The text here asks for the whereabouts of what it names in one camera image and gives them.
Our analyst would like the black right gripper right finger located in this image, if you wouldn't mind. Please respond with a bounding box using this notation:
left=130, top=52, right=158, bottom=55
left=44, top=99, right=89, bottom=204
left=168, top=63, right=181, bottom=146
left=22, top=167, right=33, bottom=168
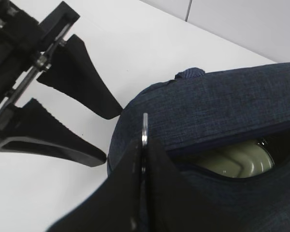
left=145, top=139, right=208, bottom=232

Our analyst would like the navy blue lunch bag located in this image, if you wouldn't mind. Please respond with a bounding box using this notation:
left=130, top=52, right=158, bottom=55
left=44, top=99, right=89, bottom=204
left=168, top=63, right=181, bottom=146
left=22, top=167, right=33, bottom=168
left=47, top=58, right=290, bottom=232

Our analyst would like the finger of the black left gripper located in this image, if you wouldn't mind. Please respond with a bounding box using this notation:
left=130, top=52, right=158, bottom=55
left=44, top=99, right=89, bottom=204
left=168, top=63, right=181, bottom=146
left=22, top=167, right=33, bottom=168
left=4, top=99, right=106, bottom=167
left=37, top=34, right=122, bottom=119

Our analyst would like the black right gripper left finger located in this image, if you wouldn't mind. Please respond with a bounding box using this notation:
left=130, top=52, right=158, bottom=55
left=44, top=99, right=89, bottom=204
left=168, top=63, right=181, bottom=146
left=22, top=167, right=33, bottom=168
left=48, top=139, right=142, bottom=232

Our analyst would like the silver zipper pull ring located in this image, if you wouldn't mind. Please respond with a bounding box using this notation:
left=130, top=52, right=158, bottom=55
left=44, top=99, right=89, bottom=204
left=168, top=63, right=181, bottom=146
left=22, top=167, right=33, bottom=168
left=141, top=113, right=149, bottom=174

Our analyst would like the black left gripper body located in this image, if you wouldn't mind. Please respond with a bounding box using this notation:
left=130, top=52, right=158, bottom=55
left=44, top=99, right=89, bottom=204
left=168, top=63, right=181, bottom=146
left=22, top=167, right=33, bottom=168
left=0, top=0, right=81, bottom=152

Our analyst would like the green lidded glass container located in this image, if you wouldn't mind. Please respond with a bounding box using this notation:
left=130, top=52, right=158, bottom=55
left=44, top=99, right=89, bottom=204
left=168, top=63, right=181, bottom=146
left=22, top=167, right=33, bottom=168
left=194, top=140, right=274, bottom=178

